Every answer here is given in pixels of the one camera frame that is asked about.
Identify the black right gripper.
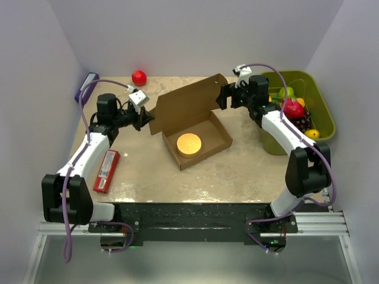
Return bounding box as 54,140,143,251
216,78,255,110

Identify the brown cardboard box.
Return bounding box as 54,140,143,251
149,73,233,170

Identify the round yellow biscuit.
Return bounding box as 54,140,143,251
176,133,202,157

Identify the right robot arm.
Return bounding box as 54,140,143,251
216,75,332,233

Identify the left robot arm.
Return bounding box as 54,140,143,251
41,91,154,232

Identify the red rectangular box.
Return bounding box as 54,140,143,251
93,149,120,194

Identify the purple rectangular box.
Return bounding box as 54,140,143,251
74,72,100,104

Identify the red apple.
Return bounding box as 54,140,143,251
131,70,147,86

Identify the green lime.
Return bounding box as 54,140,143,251
278,86,296,99

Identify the orange fruit behind dragonfruit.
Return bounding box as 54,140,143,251
297,98,306,108

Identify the green plastic bin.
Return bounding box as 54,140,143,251
259,70,336,156

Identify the purple grape bunch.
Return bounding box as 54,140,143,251
291,111,312,133

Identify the yellow mango lower right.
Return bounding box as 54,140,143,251
304,129,320,139

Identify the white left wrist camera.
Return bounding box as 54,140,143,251
126,85,149,114

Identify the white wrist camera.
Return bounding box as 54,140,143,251
126,85,149,114
232,64,253,88

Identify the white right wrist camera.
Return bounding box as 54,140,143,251
232,64,253,88

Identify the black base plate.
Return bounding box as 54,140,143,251
89,203,298,252

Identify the aluminium rail frame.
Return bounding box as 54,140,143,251
24,188,363,283

